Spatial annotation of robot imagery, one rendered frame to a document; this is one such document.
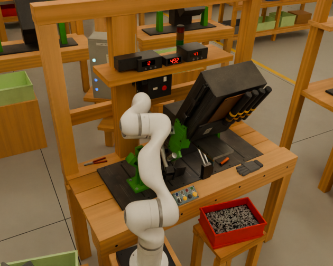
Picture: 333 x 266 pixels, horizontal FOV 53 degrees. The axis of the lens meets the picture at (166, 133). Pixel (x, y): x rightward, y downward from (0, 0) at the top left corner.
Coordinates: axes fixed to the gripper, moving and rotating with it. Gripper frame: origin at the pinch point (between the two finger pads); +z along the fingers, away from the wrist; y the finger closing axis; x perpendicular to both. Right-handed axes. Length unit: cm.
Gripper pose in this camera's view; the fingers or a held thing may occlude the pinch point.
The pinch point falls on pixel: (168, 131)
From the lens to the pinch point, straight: 208.7
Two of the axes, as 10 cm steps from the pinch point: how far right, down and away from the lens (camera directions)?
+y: -1.8, -9.6, 2.1
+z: 8.0, -0.1, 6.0
